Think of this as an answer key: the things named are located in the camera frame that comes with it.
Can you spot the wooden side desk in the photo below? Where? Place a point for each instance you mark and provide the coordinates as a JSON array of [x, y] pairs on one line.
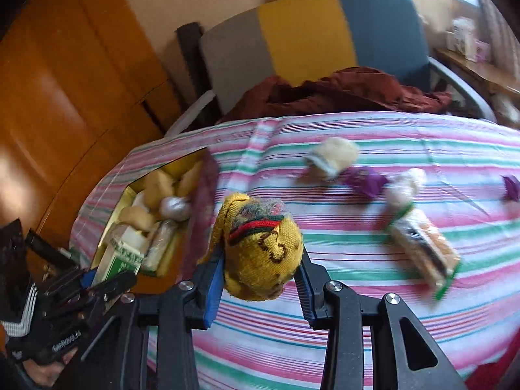
[[479, 71]]

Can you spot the yellow knitted sock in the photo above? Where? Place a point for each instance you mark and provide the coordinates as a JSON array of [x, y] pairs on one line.
[[260, 260]]

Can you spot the person's left hand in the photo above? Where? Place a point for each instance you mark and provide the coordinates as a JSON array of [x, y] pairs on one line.
[[44, 375]]

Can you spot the small yellow sponge piece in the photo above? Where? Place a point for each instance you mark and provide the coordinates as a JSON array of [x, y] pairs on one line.
[[189, 180]]

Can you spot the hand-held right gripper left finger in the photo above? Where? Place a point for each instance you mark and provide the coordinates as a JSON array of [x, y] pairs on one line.
[[213, 292]]

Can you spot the striped pink green tablecloth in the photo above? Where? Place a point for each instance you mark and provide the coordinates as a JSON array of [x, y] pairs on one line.
[[365, 333]]

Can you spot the maroon cloth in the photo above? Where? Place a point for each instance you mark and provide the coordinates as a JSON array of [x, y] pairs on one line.
[[345, 93]]

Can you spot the green white carton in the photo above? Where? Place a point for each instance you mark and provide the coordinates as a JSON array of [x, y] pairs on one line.
[[118, 264]]

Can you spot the red cloth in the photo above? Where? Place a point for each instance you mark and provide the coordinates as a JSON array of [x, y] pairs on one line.
[[487, 373]]

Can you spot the white plastic wrapped ball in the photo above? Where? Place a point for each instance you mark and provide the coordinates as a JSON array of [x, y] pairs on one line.
[[174, 208]]

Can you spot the grey yellow blue chair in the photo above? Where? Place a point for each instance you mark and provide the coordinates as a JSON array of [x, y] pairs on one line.
[[300, 28]]

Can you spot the gold tin tray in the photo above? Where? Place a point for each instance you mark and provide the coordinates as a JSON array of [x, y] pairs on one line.
[[195, 227]]

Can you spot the beige patterned curtain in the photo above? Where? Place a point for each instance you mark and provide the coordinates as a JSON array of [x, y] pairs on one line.
[[499, 28]]

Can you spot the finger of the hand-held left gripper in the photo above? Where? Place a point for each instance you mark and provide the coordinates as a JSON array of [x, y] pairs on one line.
[[109, 284], [48, 250]]

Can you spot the biscuit packet with green edge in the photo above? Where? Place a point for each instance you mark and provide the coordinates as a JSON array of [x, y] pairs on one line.
[[422, 248]]

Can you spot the cream grey sock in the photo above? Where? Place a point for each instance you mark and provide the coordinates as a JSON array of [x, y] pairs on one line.
[[335, 156]]

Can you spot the clear snack packet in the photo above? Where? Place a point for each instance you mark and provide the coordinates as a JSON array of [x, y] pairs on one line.
[[160, 243]]

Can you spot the purple wrapper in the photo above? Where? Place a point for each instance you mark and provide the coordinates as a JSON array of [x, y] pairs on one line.
[[363, 182], [512, 187]]

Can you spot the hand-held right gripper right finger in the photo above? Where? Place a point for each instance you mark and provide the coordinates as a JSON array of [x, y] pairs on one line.
[[304, 292]]

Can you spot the white box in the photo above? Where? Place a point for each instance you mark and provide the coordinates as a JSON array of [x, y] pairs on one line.
[[461, 36]]

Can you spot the yellow bun packet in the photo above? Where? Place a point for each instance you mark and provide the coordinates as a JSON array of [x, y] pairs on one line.
[[136, 216]]

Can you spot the long yellow sponge block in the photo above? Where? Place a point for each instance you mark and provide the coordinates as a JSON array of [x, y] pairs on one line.
[[158, 189]]

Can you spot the orange wooden wardrobe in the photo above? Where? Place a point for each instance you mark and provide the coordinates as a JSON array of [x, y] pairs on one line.
[[61, 89]]

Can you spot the small purple box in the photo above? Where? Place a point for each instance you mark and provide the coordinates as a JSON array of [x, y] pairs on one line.
[[482, 50]]

